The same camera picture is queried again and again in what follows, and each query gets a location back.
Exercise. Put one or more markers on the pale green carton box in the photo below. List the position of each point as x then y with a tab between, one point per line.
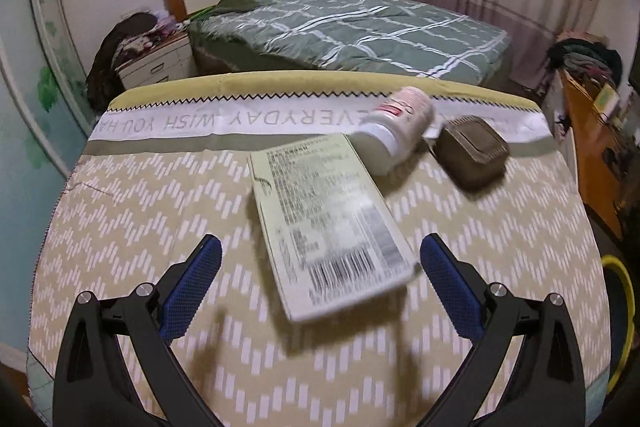
331	239

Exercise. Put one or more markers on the dark clothes pile on nightstand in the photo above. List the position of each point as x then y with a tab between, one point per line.
128	39

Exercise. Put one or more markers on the small picture frame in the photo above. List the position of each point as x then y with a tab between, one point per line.
606	102

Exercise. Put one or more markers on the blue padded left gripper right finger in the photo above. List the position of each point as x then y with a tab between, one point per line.
547	384

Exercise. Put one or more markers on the wooden side desk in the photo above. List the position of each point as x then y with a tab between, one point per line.
608	197

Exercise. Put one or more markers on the small white pill bottle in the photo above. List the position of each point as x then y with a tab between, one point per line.
388	135

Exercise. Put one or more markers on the patterned beige green tablecloth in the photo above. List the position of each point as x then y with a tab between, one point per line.
168	164

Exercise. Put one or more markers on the small brown box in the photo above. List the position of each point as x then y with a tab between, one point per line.
472	153

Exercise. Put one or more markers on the yellow rimmed trash bin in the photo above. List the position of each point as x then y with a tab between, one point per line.
622	308

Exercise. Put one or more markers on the clothes pile on desk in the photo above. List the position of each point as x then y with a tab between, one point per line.
584	58

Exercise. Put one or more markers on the green checked duvet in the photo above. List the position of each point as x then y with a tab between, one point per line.
401	37

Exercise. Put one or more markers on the sliding glass wardrobe door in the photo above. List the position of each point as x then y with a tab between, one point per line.
45	121

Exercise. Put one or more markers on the wooden bed with headboard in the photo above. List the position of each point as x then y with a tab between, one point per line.
401	37

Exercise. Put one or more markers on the white nightstand with drawers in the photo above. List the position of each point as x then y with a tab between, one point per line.
172	59

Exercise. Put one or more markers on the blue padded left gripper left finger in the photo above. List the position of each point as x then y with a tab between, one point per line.
92	385

